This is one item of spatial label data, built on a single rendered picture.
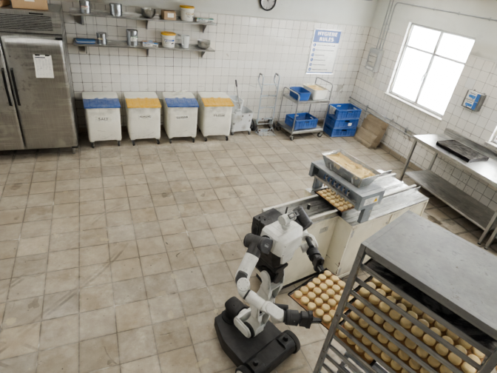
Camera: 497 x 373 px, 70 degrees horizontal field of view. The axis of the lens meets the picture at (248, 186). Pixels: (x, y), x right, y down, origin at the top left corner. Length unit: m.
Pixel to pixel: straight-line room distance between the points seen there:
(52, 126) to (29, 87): 0.60
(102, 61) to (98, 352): 4.63
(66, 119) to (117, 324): 3.38
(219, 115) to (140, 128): 1.39
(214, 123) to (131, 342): 4.23
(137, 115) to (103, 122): 0.54
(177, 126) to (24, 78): 2.31
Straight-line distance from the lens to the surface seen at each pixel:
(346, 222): 3.63
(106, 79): 6.70
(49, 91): 5.83
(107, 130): 6.31
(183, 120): 6.39
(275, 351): 3.22
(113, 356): 3.41
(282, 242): 2.29
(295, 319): 2.17
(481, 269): 1.91
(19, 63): 5.76
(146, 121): 6.28
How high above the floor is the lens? 2.82
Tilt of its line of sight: 31 degrees down
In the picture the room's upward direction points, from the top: 8 degrees clockwise
